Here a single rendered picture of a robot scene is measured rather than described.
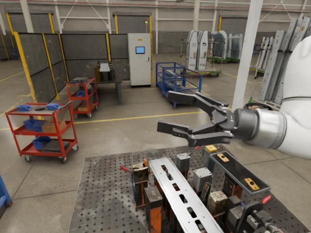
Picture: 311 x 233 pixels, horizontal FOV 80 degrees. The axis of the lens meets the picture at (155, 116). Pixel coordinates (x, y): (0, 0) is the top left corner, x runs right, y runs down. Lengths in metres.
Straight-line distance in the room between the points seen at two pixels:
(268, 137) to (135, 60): 7.00
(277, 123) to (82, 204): 1.51
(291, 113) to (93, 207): 1.47
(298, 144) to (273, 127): 0.06
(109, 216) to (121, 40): 7.15
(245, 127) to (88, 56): 7.87
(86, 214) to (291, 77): 1.50
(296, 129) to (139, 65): 7.04
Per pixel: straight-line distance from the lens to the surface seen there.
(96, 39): 8.10
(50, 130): 3.23
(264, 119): 0.47
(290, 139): 0.49
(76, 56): 8.22
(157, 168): 1.45
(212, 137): 0.41
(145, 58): 7.38
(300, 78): 0.53
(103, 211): 1.61
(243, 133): 0.47
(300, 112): 0.51
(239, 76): 4.67
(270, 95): 5.80
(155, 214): 1.28
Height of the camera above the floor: 1.92
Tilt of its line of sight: 24 degrees down
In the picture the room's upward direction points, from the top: straight up
